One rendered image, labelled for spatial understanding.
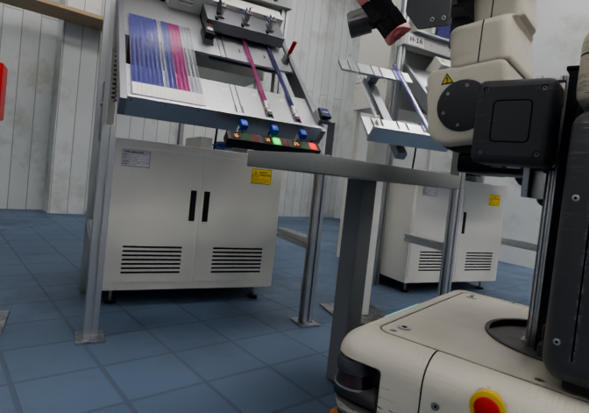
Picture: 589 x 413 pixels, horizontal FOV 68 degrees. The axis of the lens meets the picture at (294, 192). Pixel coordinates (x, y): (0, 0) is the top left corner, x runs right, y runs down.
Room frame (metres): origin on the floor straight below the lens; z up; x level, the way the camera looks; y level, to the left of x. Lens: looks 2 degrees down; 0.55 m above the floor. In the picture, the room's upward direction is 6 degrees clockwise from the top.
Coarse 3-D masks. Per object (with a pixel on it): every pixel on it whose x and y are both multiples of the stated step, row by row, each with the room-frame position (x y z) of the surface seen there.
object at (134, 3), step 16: (128, 0) 1.70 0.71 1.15; (144, 0) 1.75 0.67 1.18; (144, 16) 1.66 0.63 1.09; (160, 16) 1.72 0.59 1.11; (176, 16) 1.77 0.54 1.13; (192, 16) 1.82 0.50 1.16; (128, 32) 1.54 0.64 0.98; (192, 32) 1.72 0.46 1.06; (208, 48) 1.69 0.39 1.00; (224, 48) 1.74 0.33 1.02; (240, 48) 1.79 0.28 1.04; (256, 48) 1.85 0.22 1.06; (272, 48) 1.91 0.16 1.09; (240, 64) 1.79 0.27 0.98; (256, 64) 1.75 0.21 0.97; (272, 64) 1.80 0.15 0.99; (288, 64) 1.87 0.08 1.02
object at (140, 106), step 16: (128, 96) 1.27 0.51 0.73; (144, 96) 1.29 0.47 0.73; (128, 112) 1.31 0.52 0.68; (144, 112) 1.32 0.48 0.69; (160, 112) 1.34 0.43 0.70; (176, 112) 1.35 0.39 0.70; (192, 112) 1.37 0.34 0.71; (208, 112) 1.39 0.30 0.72; (224, 112) 1.40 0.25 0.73; (224, 128) 1.45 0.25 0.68; (256, 128) 1.49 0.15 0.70; (288, 128) 1.53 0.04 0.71; (304, 128) 1.55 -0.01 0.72; (320, 128) 1.57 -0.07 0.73
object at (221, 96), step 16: (128, 64) 1.41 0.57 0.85; (128, 80) 1.35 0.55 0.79; (208, 80) 1.53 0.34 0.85; (208, 96) 1.46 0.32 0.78; (224, 96) 1.50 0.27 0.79; (240, 96) 1.54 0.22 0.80; (256, 96) 1.58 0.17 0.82; (272, 96) 1.63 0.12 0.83; (256, 112) 1.51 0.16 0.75; (272, 112) 1.54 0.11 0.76; (288, 112) 1.60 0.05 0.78; (304, 112) 1.64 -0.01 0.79
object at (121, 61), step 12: (120, 0) 1.65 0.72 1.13; (120, 12) 1.59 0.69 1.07; (120, 24) 1.54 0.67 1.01; (120, 36) 1.48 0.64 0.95; (120, 48) 1.43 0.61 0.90; (120, 60) 1.39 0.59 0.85; (120, 72) 1.35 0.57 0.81; (120, 84) 1.31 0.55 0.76; (120, 96) 1.27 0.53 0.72; (120, 108) 1.29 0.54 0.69
